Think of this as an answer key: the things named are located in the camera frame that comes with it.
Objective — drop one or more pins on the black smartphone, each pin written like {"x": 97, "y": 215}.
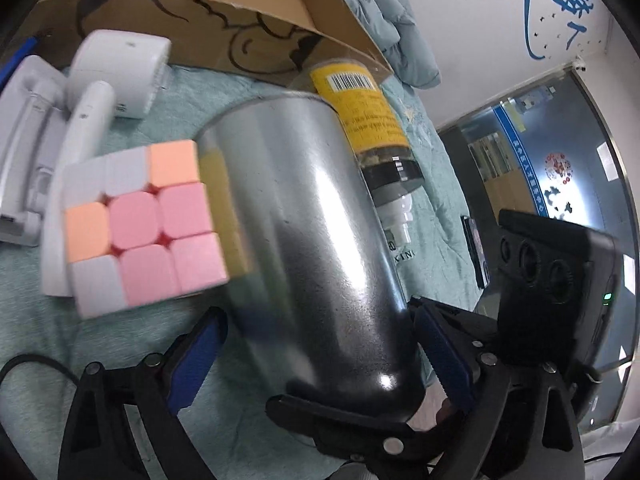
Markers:
{"x": 475, "y": 250}

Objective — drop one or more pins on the white plastic appliance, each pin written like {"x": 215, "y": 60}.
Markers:
{"x": 30, "y": 110}

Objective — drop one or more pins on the light blue padded jacket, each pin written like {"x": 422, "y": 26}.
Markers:
{"x": 390, "y": 10}

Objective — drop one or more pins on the glass door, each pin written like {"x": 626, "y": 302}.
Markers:
{"x": 550, "y": 135}

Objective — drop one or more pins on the pastel puzzle cube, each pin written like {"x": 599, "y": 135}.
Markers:
{"x": 145, "y": 220}

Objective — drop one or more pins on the silver metal can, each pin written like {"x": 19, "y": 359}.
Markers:
{"x": 310, "y": 235}

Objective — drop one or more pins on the brown cardboard box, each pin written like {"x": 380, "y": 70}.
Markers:
{"x": 200, "y": 25}

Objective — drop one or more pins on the clear bottle with yellow label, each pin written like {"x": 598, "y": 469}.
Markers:
{"x": 365, "y": 110}

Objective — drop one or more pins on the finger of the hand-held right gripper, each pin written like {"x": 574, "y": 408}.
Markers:
{"x": 350, "y": 425}

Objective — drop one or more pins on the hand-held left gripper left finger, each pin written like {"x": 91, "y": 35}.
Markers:
{"x": 195, "y": 360}

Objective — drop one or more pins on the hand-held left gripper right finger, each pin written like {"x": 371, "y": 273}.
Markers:
{"x": 445, "y": 355}

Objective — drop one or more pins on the white hair dryer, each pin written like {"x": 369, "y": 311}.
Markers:
{"x": 120, "y": 70}

